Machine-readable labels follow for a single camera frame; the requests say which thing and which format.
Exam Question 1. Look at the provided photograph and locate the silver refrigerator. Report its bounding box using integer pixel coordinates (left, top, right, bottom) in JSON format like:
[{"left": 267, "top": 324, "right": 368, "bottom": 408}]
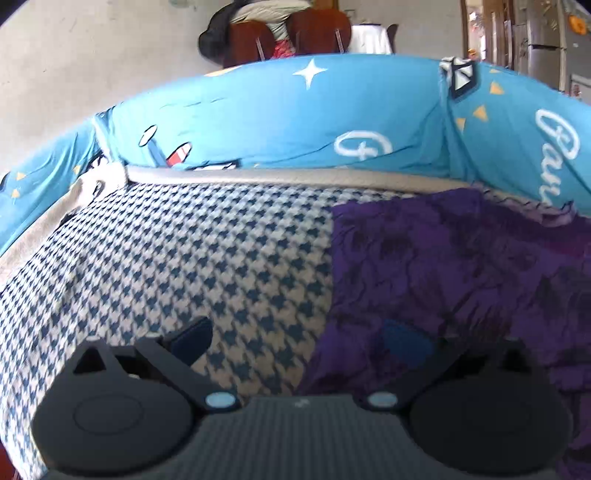
[{"left": 512, "top": 0, "right": 591, "bottom": 93}]

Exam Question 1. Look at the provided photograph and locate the purple floral garment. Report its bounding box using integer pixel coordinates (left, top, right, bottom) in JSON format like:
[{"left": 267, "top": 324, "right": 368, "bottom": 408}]
[{"left": 295, "top": 187, "right": 591, "bottom": 480}]

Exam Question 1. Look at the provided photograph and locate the white-clothed dining table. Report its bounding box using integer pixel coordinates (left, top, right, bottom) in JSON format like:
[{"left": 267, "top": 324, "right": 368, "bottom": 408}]
[{"left": 350, "top": 23, "right": 393, "bottom": 55}]

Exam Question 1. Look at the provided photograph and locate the light padded coat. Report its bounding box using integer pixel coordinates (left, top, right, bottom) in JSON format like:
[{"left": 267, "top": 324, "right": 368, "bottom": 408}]
[{"left": 228, "top": 0, "right": 310, "bottom": 42}]

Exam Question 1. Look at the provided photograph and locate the brown wooden chair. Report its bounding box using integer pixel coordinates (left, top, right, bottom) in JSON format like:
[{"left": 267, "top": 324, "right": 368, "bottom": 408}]
[
  {"left": 224, "top": 19, "right": 275, "bottom": 68},
  {"left": 288, "top": 8, "right": 352, "bottom": 58}
]

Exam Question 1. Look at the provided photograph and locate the white chest freezer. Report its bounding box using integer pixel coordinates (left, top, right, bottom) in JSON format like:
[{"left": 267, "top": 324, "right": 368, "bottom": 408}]
[{"left": 570, "top": 73, "right": 591, "bottom": 104}]

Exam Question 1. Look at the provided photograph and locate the blue printed sofa backrest cover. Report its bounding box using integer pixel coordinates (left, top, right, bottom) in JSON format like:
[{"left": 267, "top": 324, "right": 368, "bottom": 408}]
[{"left": 0, "top": 53, "right": 591, "bottom": 257}]

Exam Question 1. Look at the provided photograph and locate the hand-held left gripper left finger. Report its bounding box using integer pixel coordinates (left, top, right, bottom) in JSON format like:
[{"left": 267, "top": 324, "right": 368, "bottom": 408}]
[{"left": 62, "top": 318, "right": 241, "bottom": 411}]

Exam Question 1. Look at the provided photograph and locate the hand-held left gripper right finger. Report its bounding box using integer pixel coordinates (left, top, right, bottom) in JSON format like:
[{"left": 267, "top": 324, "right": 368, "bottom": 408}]
[{"left": 367, "top": 319, "right": 541, "bottom": 411}]

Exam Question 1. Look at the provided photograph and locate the houndstooth sofa seat cover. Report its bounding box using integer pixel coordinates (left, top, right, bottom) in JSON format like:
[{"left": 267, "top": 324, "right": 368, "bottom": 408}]
[{"left": 0, "top": 164, "right": 559, "bottom": 480}]

